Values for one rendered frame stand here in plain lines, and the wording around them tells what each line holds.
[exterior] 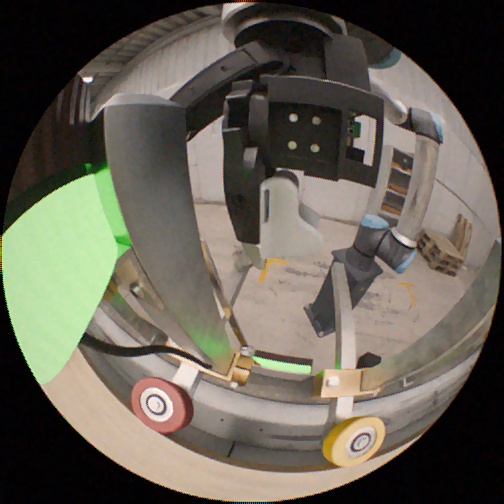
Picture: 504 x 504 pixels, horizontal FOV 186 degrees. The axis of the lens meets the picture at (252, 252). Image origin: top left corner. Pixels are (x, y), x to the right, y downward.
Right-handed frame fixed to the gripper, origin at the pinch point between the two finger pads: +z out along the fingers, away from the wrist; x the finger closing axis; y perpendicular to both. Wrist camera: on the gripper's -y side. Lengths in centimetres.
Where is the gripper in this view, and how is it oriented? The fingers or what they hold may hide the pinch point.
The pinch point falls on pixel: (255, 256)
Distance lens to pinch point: 15.3
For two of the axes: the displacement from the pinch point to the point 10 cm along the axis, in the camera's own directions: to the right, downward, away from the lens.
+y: 9.6, 1.7, -2.2
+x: 2.8, -5.9, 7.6
